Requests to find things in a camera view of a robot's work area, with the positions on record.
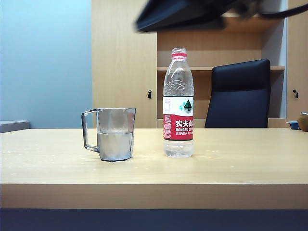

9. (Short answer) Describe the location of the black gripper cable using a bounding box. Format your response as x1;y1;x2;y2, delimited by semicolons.
259;4;308;19

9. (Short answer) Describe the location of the grey side cabinet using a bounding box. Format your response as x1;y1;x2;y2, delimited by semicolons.
0;120;31;134

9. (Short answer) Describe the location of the clear red-label water bottle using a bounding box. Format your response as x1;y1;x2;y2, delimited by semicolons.
163;47;195;158

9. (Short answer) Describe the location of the black office chair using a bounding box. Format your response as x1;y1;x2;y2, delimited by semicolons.
204;58;271;129

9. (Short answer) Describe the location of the brown kiwi fruit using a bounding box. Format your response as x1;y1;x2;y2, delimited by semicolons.
296;115;308;132

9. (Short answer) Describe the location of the clear grey plastic mug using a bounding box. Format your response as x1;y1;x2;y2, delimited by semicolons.
80;107;137;162

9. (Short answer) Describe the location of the wooden cabinet with shelves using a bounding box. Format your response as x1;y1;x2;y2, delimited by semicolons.
91;0;308;129

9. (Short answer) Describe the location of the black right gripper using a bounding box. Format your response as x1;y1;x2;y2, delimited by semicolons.
133;0;263;32

